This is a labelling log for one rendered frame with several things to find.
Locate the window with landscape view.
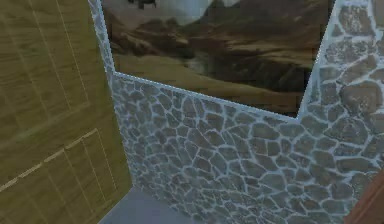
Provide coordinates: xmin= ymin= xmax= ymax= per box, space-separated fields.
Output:
xmin=99 ymin=0 xmax=337 ymax=118

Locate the olive wooden panelled door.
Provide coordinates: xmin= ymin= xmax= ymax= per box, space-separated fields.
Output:
xmin=0 ymin=0 xmax=134 ymax=224

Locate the brown wooden furniture edge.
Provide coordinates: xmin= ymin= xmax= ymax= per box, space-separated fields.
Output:
xmin=343 ymin=169 xmax=384 ymax=224

